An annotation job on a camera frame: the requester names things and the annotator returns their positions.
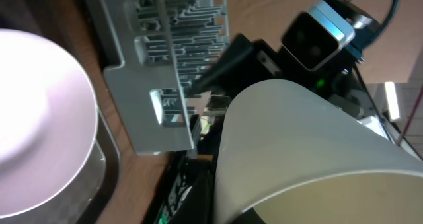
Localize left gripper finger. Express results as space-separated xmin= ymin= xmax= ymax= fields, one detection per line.
xmin=231 ymin=207 xmax=266 ymax=224

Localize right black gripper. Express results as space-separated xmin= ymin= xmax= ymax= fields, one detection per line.
xmin=190 ymin=34 xmax=347 ymax=98

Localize pale green cup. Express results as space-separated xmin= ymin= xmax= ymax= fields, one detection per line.
xmin=213 ymin=79 xmax=422 ymax=223

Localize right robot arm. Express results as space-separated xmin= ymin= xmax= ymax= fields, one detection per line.
xmin=188 ymin=0 xmax=399 ymax=121

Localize grey dishwasher rack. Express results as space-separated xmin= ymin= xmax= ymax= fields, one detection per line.
xmin=83 ymin=0 xmax=229 ymax=155

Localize pink white bowl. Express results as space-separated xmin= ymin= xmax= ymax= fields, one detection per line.
xmin=1 ymin=29 xmax=105 ymax=223

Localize brown serving tray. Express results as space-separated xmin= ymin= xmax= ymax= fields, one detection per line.
xmin=1 ymin=0 xmax=120 ymax=224

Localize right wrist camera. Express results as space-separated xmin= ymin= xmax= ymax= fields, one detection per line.
xmin=282 ymin=0 xmax=355 ymax=71

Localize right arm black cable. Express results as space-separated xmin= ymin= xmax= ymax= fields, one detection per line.
xmin=346 ymin=0 xmax=401 ymax=50

